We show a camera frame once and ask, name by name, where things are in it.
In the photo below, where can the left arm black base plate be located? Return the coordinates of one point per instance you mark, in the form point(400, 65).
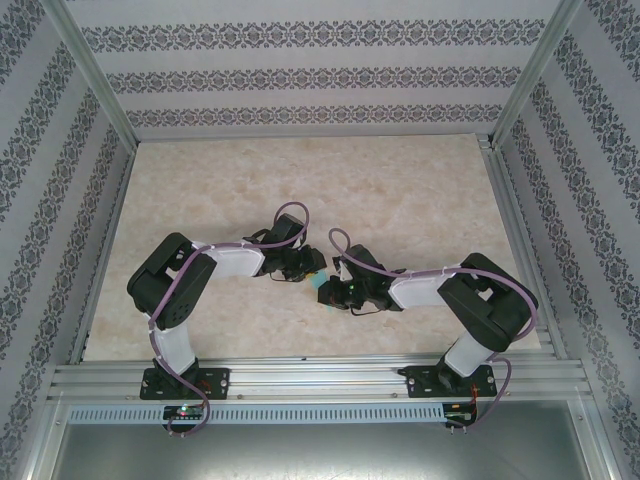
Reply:
point(220, 382)

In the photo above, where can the wide aluminium mounting rail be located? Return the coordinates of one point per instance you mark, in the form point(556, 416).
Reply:
point(320, 380)

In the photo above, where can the grey sheet metal tray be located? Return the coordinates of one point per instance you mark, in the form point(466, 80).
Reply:
point(320, 455)

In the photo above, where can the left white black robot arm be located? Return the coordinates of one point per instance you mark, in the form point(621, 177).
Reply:
point(235, 262)

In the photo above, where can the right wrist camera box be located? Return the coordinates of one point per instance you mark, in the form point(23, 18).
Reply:
point(343, 272)

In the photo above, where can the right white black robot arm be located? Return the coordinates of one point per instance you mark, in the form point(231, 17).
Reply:
point(415, 290)

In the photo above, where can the aluminium frame post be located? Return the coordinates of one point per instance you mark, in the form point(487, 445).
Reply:
point(537, 70)
point(90, 70)

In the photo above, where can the teal square paper sheet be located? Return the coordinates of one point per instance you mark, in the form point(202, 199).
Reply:
point(318, 283)

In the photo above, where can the broad aluminium side rail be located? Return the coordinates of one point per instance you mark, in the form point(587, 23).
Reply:
point(510, 200)

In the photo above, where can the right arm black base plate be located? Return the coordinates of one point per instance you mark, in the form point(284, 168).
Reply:
point(420, 382)

